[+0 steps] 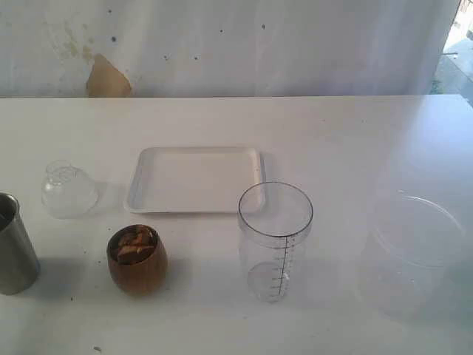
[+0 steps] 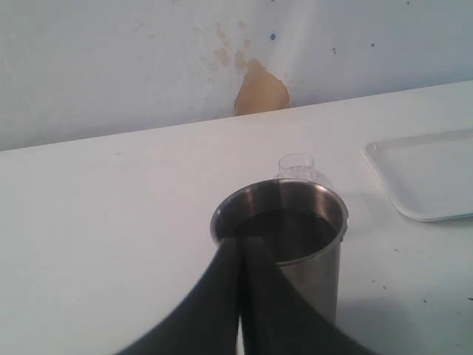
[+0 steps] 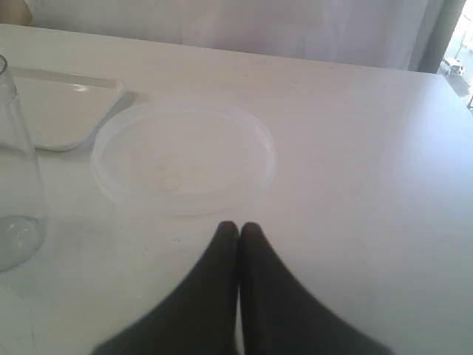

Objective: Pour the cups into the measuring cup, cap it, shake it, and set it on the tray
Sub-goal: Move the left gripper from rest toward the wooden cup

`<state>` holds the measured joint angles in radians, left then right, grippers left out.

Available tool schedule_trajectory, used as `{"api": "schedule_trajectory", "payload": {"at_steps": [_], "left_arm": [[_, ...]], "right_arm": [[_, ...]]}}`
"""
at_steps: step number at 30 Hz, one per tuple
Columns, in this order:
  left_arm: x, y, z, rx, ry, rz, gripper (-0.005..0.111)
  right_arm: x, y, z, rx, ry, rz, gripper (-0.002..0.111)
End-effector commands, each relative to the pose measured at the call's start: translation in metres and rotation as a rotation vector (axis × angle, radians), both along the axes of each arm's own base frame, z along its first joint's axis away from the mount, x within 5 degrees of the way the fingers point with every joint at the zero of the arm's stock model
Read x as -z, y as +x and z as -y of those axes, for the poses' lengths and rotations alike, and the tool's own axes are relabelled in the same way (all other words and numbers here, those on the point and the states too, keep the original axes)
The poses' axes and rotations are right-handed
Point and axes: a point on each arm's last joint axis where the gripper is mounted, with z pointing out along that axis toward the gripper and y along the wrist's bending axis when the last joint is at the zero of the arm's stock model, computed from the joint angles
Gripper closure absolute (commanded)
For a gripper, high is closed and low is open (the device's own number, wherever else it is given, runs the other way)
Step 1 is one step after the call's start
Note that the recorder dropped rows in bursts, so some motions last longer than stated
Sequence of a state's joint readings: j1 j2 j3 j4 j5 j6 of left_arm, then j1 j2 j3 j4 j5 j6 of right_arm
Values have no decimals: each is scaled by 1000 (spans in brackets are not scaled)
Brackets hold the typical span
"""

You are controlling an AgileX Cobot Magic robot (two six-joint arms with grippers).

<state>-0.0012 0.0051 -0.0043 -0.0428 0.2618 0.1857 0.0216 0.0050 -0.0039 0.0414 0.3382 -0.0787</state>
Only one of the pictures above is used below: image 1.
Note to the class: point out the brown wooden cup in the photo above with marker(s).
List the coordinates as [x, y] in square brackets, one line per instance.
[141, 278]

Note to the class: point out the clear dome lid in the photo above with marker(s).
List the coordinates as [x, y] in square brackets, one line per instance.
[66, 191]

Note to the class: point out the white rectangular tray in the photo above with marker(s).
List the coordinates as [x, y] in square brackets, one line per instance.
[192, 179]

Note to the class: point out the stainless steel cup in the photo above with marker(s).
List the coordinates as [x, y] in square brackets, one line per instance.
[20, 267]

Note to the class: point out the clear measuring jar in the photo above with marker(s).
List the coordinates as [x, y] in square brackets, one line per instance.
[275, 219]

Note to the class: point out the large clear plastic container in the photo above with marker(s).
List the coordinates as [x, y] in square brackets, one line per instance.
[410, 244]

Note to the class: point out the pile of coins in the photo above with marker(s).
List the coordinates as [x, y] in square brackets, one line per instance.
[134, 247]

